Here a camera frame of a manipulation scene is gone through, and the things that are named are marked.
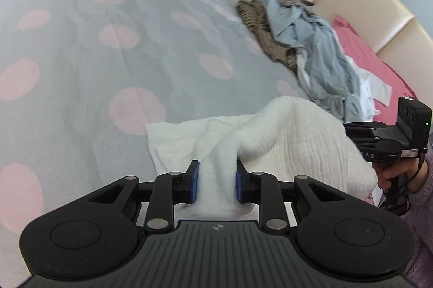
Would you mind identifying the white muslin garment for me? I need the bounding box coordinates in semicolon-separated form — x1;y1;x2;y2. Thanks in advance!
146;97;377;220

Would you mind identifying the person's right hand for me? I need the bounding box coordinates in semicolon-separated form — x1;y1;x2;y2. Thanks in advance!
372;158;429;193

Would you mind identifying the white crumpled cloth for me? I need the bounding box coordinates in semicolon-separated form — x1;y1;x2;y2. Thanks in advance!
346;55;392;122

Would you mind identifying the grey crumpled garment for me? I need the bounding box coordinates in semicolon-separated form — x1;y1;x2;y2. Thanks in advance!
256;0;363;122

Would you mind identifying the purple fleece sleeve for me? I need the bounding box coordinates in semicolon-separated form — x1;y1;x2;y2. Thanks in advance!
403;151;432;287

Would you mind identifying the pink pillow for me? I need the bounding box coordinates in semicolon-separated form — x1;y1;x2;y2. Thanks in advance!
332;15;416;125

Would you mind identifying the grey pink-dotted bedspread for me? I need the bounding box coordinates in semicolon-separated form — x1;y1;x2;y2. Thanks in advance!
1;0;302;287

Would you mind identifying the brown patterned garment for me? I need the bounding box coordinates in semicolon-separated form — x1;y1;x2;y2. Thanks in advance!
236;0;297;75

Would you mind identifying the black camera box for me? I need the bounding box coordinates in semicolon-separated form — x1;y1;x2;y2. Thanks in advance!
396;97;432;149

